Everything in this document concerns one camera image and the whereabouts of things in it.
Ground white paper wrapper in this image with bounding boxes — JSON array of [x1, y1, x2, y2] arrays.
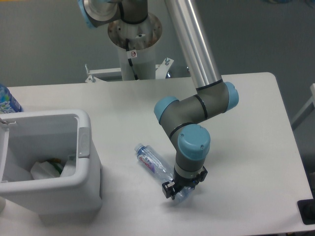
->
[[30, 154, 76, 180]]

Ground black cable on pedestal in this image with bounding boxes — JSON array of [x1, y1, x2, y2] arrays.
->
[[125, 38, 139, 81]]

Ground clear plastic water bottle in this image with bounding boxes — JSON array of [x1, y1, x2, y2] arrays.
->
[[134, 143, 194, 203]]

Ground blue labelled bottle at left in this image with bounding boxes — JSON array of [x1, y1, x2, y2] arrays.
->
[[0, 84, 24, 114]]

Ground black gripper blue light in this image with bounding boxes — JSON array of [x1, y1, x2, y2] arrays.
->
[[162, 165, 208, 200]]

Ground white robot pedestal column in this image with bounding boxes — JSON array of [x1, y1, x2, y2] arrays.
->
[[108, 13, 162, 68]]

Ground yellow wrapper inside trash can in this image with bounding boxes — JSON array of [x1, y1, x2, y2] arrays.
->
[[48, 158, 63, 174]]

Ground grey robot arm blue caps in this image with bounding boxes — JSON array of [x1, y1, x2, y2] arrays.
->
[[78, 0, 239, 198]]

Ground white metal base frame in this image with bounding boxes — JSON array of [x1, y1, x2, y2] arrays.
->
[[84, 57, 192, 83]]

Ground white plastic trash can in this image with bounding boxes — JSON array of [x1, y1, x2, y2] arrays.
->
[[0, 109, 102, 215]]

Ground white frame at right edge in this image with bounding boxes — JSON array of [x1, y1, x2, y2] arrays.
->
[[291, 83, 315, 130]]

